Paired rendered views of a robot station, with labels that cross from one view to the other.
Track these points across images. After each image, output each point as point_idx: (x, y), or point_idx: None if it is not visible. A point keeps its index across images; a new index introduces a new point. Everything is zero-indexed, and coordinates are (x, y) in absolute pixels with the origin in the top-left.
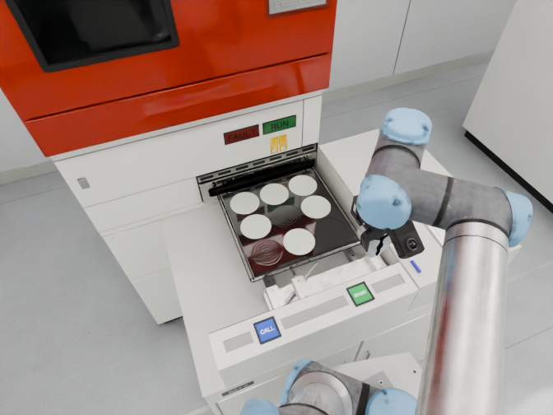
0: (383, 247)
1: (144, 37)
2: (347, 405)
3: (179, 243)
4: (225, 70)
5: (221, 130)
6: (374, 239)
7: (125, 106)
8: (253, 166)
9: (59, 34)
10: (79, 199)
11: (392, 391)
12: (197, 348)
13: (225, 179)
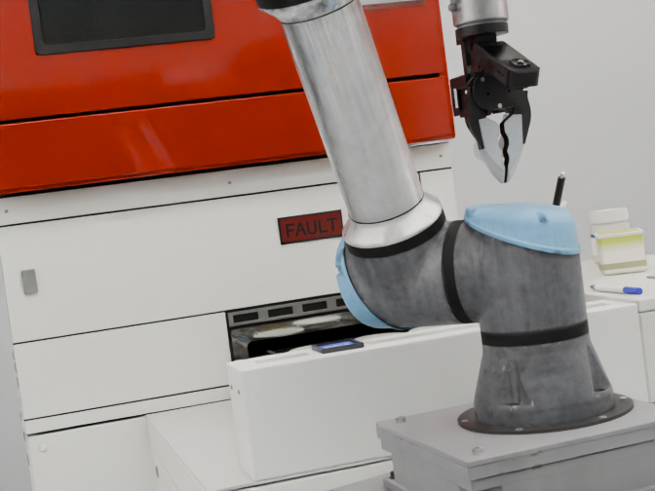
0: (511, 147)
1: (170, 24)
2: (432, 198)
3: (182, 421)
4: (280, 82)
5: (275, 212)
6: (486, 118)
7: (128, 121)
8: (336, 307)
9: (67, 11)
10: (12, 320)
11: (511, 203)
12: (202, 469)
13: (281, 322)
